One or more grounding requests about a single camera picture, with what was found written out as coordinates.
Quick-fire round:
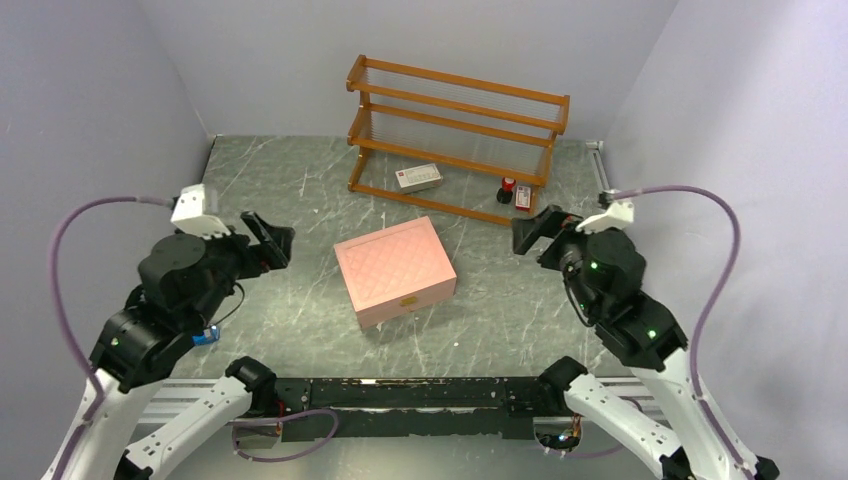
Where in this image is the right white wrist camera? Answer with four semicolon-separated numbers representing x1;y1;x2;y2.
575;190;635;234

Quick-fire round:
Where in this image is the white red cardboard box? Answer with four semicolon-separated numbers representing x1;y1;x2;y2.
395;163;443;194

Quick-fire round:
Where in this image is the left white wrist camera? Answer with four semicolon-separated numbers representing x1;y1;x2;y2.
170;184;232;239

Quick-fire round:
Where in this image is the small red white box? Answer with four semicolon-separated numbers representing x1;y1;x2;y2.
514;185;532;212

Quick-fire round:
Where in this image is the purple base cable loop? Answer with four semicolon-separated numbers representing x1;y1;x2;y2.
231;408;340;464

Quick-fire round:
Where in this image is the pink jewelry box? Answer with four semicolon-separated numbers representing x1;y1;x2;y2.
334;216;457;330

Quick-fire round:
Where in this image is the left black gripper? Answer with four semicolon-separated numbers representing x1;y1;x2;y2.
185;208;295;327

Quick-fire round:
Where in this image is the wooden two-tier shelf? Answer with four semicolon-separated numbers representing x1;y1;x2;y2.
345;54;571;225

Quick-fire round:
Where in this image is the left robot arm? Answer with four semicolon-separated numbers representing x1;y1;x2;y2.
46;211;295;479

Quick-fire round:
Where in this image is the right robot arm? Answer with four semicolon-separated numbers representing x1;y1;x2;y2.
511;205;780;479

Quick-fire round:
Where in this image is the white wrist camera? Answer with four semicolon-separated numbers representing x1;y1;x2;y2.
575;190;635;234
170;184;232;239

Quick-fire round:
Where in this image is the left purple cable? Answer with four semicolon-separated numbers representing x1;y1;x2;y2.
49;195;175;480

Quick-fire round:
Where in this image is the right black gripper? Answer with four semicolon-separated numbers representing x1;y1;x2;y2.
510;202;616;317

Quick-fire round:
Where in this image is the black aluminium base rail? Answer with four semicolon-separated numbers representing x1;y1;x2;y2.
237;377;571;445

